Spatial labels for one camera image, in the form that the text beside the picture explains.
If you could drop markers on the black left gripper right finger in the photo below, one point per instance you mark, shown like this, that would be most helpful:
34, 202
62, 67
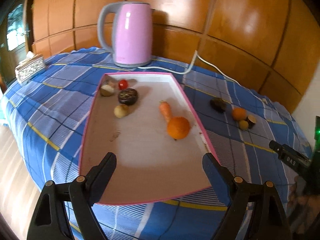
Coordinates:
267, 220

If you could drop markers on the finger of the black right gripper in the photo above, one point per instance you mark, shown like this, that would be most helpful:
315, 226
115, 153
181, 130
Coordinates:
300, 163

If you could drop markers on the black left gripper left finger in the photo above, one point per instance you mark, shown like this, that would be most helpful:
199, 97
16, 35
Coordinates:
50, 221

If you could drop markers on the dark cylinder beige top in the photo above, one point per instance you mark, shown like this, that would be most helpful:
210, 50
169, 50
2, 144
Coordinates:
251, 120

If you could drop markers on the small beige ball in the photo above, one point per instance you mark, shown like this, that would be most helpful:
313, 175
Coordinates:
121, 111
243, 124

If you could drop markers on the orange tangerine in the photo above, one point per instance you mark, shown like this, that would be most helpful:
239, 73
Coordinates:
239, 114
178, 127

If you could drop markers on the dark brown fruit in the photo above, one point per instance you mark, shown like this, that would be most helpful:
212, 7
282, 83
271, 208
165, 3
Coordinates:
218, 105
128, 96

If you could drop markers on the cut cylinder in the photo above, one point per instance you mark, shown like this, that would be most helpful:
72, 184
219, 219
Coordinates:
107, 88

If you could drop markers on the small orange carrot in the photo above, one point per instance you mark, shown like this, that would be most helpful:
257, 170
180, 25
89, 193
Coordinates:
165, 110

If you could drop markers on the red cherry tomato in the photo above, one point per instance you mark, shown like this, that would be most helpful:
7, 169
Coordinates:
123, 84

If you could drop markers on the blue plaid tablecloth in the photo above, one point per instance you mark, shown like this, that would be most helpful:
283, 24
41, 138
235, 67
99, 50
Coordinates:
47, 117

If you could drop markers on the wooden panel cabinet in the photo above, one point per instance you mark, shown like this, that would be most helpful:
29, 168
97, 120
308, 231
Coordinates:
271, 46

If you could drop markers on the pink shallow tray box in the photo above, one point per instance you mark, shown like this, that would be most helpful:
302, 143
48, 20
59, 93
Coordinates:
151, 166

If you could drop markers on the patterned tissue box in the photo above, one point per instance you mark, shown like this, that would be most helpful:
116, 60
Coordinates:
32, 65

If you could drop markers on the pink electric kettle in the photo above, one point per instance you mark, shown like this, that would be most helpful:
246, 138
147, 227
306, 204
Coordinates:
131, 33

